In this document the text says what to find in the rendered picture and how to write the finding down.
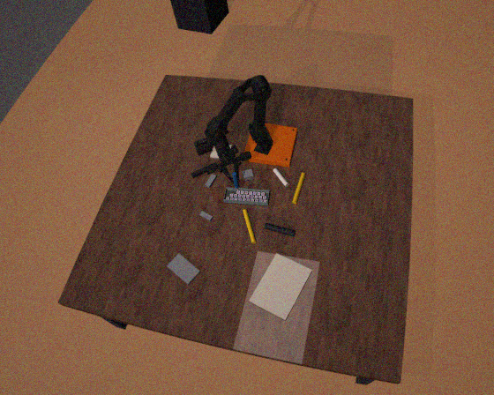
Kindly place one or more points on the yellow stylus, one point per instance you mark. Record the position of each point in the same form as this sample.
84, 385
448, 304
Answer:
248, 223

